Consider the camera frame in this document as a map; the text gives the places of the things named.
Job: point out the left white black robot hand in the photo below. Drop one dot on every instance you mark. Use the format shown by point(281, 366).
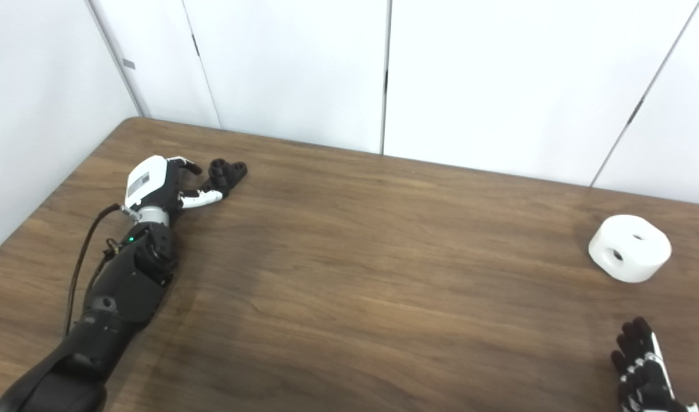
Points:
point(146, 180)

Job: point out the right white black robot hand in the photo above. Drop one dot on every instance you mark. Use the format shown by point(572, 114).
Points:
point(647, 377)

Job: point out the black flanged holder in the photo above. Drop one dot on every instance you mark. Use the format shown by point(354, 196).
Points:
point(226, 174)

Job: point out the round white piece with holes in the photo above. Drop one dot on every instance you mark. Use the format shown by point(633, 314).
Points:
point(641, 243)

